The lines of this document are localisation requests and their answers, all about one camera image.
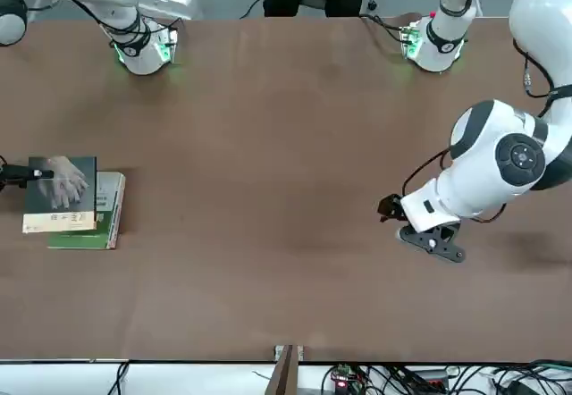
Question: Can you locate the brown divider board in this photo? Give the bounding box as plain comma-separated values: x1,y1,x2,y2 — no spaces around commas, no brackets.
266,344,300,395

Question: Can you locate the black power adapter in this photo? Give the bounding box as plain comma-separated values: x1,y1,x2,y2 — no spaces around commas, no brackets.
507,379,540,395

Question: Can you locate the black power strip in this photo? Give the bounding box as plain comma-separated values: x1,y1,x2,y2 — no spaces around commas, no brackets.
408,366,450,390

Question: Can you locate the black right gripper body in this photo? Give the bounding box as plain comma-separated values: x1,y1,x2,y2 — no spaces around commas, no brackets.
0,164,23,193

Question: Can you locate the circuit board red light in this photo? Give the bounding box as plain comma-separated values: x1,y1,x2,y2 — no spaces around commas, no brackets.
328,361,364,391

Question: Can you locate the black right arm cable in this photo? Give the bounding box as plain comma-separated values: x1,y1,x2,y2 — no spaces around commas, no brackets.
0,0,153,50

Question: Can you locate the green and white book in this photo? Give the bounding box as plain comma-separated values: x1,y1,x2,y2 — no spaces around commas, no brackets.
46,170,128,251

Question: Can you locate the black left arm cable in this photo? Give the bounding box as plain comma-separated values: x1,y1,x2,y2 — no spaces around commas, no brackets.
401,39,562,224

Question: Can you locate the black desk cable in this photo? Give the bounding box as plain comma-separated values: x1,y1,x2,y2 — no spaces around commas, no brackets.
106,361,130,395

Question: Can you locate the dark book with hands cover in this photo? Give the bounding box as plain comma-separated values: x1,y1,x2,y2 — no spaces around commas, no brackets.
21,155,98,236

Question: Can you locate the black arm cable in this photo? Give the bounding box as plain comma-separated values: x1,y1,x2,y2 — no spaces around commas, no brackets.
0,0,153,50
401,39,562,224

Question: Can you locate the black left base cable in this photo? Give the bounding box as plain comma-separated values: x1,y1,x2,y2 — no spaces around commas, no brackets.
359,13,419,56

